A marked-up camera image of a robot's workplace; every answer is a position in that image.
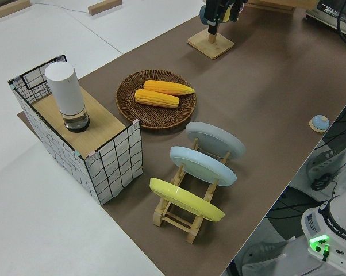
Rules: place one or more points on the brown table mat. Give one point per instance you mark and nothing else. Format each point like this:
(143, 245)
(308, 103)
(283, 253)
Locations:
(262, 86)

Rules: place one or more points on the light blue dome bell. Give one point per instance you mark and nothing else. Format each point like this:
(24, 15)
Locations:
(319, 122)

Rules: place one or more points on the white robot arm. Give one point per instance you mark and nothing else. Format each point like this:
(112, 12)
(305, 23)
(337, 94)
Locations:
(345, 258)

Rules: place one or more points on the yellow plate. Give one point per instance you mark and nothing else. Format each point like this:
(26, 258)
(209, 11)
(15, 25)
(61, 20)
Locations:
(184, 201)

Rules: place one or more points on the light blue plate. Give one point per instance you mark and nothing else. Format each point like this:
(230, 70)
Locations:
(199, 164)

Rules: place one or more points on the wooden drawer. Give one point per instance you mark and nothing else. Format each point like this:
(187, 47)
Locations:
(276, 5)

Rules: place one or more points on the white cylinder clear base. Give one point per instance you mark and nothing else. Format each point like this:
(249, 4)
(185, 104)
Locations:
(65, 92)

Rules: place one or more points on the yellow corn cob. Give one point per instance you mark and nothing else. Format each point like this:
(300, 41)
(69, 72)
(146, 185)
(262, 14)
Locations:
(157, 99)
(168, 87)

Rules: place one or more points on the dark blue mug yellow inside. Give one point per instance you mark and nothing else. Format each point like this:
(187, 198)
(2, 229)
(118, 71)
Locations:
(203, 14)

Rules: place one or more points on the white toaster oven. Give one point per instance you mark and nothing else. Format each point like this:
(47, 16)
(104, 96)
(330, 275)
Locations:
(325, 14)

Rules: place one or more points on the wooden plate rack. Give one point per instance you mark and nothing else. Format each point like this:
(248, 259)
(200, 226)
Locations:
(191, 234)

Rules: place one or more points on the bamboo mug tree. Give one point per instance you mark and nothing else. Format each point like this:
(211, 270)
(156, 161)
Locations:
(210, 49)

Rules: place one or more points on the brown wicker basket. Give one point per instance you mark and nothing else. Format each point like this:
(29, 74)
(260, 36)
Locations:
(132, 112)

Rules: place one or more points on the grey plate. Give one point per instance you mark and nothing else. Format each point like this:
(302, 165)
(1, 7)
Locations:
(213, 138)

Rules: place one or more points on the wooden block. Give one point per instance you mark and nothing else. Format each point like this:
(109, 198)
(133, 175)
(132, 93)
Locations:
(104, 7)
(9, 8)

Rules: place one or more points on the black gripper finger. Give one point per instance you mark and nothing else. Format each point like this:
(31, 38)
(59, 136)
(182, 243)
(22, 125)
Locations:
(235, 10)
(212, 11)

